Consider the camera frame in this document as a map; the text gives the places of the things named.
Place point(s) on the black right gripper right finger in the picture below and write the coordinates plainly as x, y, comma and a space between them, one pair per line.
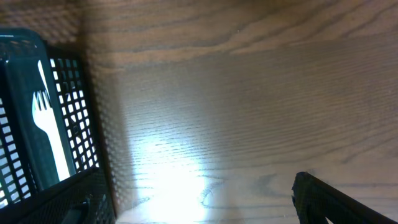
319, 203

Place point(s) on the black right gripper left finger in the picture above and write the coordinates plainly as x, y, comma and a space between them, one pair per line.
79, 199

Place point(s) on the black plastic basket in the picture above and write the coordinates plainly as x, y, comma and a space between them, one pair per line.
27, 163

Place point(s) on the white plastic fork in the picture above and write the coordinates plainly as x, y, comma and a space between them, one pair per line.
44, 119

